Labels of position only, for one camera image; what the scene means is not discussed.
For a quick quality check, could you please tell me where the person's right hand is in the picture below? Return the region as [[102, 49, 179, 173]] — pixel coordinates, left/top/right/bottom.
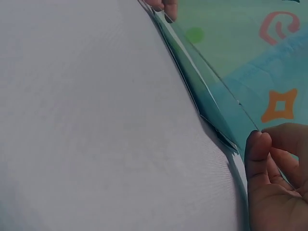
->
[[244, 122, 308, 231]]

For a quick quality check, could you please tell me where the person's left hand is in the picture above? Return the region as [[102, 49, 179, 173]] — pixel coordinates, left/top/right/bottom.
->
[[146, 0, 179, 23]]

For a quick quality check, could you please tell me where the clear plastic bag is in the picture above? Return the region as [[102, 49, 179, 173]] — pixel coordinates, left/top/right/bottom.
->
[[154, 9, 260, 154]]

